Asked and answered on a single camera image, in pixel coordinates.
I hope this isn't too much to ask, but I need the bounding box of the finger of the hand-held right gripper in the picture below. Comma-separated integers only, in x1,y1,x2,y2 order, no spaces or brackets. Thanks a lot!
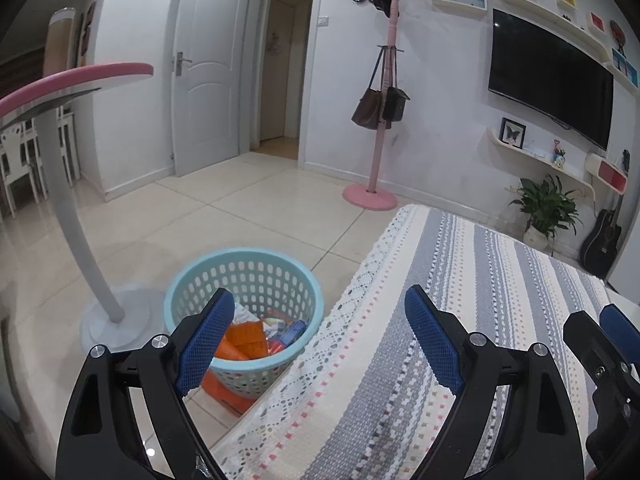
599,304,640,381
562,310,633,397

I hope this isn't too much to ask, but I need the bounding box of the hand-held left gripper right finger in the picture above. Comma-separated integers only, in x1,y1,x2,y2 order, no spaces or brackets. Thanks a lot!
404,285,586,480

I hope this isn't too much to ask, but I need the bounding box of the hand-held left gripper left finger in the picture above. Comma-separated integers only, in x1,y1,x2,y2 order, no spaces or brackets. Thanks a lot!
55,287,236,480

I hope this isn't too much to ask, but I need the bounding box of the orange snack packet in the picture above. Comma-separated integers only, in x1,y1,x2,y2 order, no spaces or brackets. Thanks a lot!
215,317,269,361

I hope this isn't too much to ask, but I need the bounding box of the clear plastic bag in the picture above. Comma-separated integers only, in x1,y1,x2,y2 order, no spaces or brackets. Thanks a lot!
260,312,291,335

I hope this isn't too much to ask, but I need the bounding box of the colourful snack packet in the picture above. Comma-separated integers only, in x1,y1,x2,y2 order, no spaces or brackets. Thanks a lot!
267,320,307,354

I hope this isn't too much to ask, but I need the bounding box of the light blue plastic basket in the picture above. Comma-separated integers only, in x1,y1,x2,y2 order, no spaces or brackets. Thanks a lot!
164,249,325,401

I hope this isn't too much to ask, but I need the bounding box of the orange box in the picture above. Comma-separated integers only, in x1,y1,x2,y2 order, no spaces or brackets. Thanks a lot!
200,372,261,416

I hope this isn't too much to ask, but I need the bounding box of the black acoustic guitar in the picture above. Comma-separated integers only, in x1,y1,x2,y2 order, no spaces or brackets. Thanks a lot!
580,149,632,272

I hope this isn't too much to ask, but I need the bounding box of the striped woven tablecloth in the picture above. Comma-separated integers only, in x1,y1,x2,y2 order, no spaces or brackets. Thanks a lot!
210,204,640,480

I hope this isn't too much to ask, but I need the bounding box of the potted green plant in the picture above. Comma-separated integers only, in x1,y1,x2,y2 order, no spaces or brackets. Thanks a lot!
509,174,583,253

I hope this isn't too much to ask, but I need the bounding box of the white curved lower shelf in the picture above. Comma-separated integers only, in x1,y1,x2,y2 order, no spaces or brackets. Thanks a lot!
487,126,596,201

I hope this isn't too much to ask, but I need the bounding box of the pink coat rack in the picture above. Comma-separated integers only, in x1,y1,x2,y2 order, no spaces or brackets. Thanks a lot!
342,0,431,211

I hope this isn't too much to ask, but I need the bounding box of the pink round side table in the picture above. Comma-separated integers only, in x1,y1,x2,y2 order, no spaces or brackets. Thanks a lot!
0,62,166,351

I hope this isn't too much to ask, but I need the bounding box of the black hanging bag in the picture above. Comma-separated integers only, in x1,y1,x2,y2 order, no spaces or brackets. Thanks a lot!
382,50,410,123

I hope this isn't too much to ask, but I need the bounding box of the brown hanging bag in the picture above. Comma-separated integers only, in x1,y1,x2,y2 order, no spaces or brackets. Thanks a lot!
351,50,386,131

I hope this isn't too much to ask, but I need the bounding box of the white dining chair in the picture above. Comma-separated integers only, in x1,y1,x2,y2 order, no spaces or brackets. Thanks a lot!
55,102,82,186
0,125,42,218

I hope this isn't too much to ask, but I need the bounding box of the white room door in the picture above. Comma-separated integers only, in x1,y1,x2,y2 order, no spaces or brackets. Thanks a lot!
172,0,251,177

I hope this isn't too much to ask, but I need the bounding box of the white wavy upper shelf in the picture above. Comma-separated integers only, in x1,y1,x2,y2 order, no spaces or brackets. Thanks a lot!
492,0,640,91

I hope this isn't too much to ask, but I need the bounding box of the tall cylindrical floor appliance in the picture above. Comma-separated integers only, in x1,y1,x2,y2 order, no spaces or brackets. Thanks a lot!
45,7,77,76

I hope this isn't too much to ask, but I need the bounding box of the red fronted wall box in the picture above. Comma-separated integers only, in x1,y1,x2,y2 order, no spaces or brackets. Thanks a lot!
585,154,628,196

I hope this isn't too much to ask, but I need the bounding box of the black picture frame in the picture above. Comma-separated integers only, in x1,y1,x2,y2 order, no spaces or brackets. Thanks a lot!
500,117,527,150

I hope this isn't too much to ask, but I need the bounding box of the blue fronted wall box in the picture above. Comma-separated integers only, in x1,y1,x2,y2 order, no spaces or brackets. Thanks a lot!
612,49,639,86

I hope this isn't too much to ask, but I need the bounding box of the wall-mounted black television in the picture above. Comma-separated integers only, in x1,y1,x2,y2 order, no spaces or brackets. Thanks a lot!
487,8,615,151

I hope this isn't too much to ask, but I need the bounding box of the framed wall picture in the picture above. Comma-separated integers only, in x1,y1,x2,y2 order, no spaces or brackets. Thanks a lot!
80,0,97,63

